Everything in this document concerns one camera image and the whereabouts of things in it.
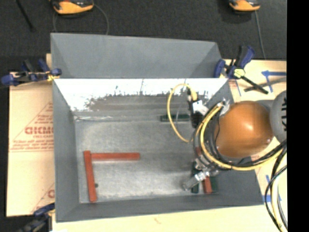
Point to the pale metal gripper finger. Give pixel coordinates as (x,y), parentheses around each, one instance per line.
(195,181)

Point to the red-brown flat block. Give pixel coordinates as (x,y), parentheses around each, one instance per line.
(207,187)
(89,178)
(116,156)

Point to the dark green flat block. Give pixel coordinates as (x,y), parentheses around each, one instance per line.
(175,118)
(214,185)

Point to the grey metal bin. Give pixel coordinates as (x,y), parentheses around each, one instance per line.
(135,139)

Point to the brown cardboard board red print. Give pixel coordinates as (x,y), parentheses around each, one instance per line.
(29,134)

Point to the black cylinder on white bracket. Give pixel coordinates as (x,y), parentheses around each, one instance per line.
(198,110)

